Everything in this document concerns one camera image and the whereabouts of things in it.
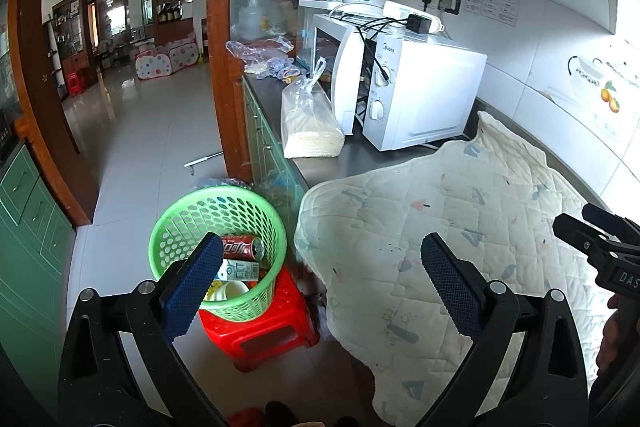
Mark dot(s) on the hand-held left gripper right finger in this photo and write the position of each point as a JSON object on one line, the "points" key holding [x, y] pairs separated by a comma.
{"points": [[450, 287]]}

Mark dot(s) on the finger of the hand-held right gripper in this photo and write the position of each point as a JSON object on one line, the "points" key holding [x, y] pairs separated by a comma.
{"points": [[590, 234], [607, 217]]}

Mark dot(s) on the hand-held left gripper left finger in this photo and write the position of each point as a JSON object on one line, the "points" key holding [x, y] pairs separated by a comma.
{"points": [[192, 292]]}

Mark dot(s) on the yellow snack packet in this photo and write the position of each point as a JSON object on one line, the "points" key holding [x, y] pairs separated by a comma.
{"points": [[216, 286]]}

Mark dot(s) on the white cup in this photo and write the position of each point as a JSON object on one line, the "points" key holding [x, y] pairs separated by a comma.
{"points": [[230, 292]]}

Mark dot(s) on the blue and white milk carton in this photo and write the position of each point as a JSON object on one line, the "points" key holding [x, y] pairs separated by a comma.
{"points": [[240, 270]]}

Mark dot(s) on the red soda can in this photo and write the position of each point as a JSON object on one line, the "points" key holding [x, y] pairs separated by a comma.
{"points": [[240, 248]]}

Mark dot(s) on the green plastic basket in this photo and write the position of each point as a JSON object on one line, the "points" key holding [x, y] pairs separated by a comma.
{"points": [[175, 227]]}

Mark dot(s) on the person's right hand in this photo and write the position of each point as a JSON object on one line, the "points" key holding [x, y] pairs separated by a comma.
{"points": [[612, 342]]}

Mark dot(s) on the red plastic stool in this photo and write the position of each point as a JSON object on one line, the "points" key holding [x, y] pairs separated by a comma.
{"points": [[280, 307]]}

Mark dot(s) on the white quilted cloth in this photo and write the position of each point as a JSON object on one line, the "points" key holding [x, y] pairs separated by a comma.
{"points": [[400, 207]]}

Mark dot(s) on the blue plastic bag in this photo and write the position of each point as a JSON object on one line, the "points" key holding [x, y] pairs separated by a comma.
{"points": [[220, 183]]}

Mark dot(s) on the metal rod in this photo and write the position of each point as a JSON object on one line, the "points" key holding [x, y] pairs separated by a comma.
{"points": [[202, 159]]}

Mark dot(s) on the green counter cabinet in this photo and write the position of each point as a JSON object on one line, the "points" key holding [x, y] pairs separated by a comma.
{"points": [[265, 147]]}

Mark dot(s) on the green drawer cabinet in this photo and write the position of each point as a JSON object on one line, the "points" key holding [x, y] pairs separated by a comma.
{"points": [[30, 217]]}

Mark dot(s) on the clear bag of white rice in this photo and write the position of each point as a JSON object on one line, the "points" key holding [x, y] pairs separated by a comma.
{"points": [[310, 137]]}

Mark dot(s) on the white microwave oven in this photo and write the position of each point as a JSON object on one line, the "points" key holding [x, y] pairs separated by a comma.
{"points": [[425, 92]]}

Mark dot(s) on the spotted play tent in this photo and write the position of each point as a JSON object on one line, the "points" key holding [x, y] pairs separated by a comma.
{"points": [[165, 59]]}

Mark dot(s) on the small red stool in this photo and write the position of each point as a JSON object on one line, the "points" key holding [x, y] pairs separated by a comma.
{"points": [[75, 83]]}

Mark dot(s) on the bluish plastic bag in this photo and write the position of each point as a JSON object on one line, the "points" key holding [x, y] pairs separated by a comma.
{"points": [[280, 68]]}

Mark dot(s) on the clear plastic bag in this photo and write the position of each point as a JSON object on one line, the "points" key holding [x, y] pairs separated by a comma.
{"points": [[250, 49]]}

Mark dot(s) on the black power adapter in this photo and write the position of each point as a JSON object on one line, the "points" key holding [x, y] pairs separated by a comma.
{"points": [[420, 24]]}

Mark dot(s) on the large clear water bottle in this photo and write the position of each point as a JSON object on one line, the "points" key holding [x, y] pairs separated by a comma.
{"points": [[248, 19]]}

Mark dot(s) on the white power strip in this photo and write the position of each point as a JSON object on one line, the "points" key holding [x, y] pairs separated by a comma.
{"points": [[397, 9]]}

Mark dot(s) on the wall notice sticker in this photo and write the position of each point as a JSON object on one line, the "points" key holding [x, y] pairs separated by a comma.
{"points": [[492, 2]]}

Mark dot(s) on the wooden door frame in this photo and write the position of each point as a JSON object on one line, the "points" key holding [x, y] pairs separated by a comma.
{"points": [[220, 32], [35, 82]]}

